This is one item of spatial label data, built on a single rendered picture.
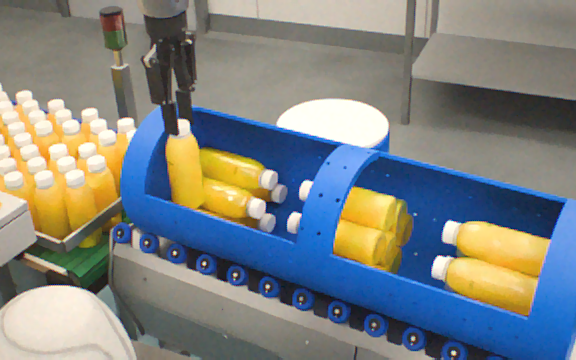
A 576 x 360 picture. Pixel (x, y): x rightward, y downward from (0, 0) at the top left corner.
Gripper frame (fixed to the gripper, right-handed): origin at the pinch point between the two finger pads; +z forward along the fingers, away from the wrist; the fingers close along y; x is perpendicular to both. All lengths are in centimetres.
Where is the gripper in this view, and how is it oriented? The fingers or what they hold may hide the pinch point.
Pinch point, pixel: (177, 113)
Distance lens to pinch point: 141.5
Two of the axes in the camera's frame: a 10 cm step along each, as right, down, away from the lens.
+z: 0.3, 8.4, 5.4
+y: 4.9, -4.8, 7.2
